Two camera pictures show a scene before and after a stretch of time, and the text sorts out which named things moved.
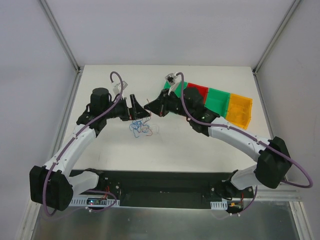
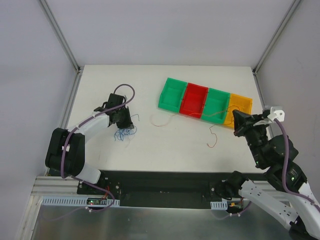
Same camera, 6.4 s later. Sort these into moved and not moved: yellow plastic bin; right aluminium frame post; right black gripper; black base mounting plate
Moved: right black gripper
Not moved: yellow plastic bin; right aluminium frame post; black base mounting plate
